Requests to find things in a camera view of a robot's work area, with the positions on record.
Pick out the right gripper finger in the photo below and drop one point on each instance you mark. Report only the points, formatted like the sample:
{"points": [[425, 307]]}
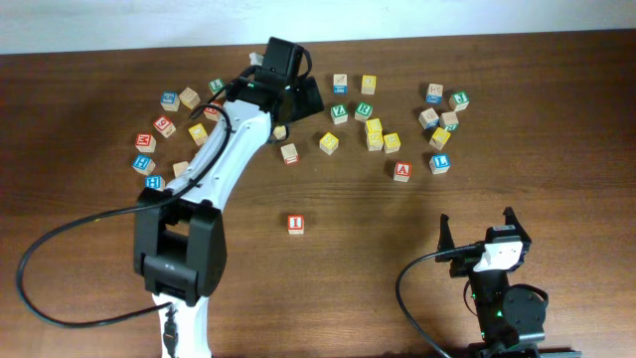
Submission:
{"points": [[511, 218], [445, 241]]}

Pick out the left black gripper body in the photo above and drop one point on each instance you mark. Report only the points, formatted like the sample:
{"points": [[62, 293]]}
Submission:
{"points": [[308, 99]]}

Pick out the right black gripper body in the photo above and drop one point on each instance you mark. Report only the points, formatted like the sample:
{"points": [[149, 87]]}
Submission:
{"points": [[464, 265]]}

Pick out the yellow C block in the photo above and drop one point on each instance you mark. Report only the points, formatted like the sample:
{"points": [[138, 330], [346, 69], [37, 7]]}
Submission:
{"points": [[280, 132]]}

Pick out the red I block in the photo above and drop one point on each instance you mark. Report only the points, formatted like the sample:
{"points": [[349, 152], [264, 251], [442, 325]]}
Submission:
{"points": [[295, 224]]}

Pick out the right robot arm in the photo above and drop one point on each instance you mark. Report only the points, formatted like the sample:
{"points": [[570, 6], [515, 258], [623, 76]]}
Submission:
{"points": [[511, 317]]}

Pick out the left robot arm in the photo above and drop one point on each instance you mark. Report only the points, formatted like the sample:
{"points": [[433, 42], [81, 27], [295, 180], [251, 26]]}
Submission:
{"points": [[179, 240]]}

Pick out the green Z block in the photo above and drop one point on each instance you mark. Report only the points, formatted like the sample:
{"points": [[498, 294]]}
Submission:
{"points": [[339, 114]]}

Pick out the wooden block blue side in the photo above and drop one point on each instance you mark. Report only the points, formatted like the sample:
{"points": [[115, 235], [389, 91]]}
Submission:
{"points": [[340, 83]]}

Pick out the yellow block centre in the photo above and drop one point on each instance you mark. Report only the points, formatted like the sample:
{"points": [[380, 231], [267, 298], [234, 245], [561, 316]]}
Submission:
{"points": [[329, 143]]}

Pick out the wooden block red side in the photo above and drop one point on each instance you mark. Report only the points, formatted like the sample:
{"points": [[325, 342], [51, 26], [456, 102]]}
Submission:
{"points": [[289, 153]]}

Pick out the yellow block cluster upper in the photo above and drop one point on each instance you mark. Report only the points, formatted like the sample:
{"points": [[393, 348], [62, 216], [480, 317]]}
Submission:
{"points": [[373, 125]]}

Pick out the yellow block cluster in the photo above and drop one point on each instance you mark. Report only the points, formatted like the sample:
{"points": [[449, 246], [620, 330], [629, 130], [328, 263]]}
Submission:
{"points": [[375, 141], [391, 143], [373, 125]]}

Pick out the blue L block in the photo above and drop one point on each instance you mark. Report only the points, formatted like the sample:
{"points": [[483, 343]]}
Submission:
{"points": [[439, 163]]}

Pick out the yellow block cluster lower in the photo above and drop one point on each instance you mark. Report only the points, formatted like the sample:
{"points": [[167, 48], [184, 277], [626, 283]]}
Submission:
{"points": [[375, 141]]}

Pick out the red A block right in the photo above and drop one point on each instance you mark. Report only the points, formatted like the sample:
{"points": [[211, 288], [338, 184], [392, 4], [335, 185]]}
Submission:
{"points": [[402, 172]]}

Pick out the red a block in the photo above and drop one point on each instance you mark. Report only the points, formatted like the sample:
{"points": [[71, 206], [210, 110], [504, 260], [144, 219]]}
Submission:
{"points": [[213, 113], [402, 172]]}

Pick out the green L block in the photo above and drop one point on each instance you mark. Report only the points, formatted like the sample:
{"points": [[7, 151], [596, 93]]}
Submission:
{"points": [[216, 85]]}

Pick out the red A block left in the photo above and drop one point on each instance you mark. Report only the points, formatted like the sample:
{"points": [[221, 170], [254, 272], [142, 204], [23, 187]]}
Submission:
{"points": [[213, 113]]}

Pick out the yellow block cluster right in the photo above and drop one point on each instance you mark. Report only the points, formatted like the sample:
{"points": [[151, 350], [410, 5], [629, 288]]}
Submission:
{"points": [[391, 143]]}

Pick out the yellow tilted block right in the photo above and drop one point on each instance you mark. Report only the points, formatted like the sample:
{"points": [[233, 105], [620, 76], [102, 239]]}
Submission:
{"points": [[439, 138]]}

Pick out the yellow block left upper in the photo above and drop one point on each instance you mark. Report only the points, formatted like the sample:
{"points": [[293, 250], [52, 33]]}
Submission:
{"points": [[198, 133]]}

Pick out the wooden block green R side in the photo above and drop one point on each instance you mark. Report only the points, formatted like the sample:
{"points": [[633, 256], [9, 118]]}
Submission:
{"points": [[449, 121]]}

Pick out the plain wooden block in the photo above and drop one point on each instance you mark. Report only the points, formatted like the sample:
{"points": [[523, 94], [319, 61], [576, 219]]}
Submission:
{"points": [[189, 98]]}

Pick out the wooden block blue corner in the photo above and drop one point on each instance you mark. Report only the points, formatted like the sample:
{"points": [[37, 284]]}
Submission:
{"points": [[428, 118]]}

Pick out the green J block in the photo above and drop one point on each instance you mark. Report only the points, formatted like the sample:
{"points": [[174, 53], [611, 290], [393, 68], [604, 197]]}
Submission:
{"points": [[459, 100]]}

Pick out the wooden block blue X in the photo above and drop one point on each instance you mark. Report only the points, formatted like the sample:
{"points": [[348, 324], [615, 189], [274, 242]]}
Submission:
{"points": [[434, 94]]}

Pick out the blue 5 block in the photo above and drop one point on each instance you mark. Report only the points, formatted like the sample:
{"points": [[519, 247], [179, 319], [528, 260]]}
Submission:
{"points": [[170, 101]]}

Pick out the red 9 block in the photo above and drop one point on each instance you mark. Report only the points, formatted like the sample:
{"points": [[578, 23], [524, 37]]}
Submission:
{"points": [[164, 126]]}

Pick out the red M block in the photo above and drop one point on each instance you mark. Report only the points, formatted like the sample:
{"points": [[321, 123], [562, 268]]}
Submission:
{"points": [[145, 143]]}

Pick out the blue H block upper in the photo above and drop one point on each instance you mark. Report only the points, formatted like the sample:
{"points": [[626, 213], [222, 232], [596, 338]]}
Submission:
{"points": [[143, 164]]}

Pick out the blue h block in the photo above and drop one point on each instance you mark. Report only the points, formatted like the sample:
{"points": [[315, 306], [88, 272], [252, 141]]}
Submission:
{"points": [[155, 182], [143, 164]]}

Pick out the blue H block lower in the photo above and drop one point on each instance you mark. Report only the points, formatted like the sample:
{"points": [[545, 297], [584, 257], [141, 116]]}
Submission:
{"points": [[155, 182]]}

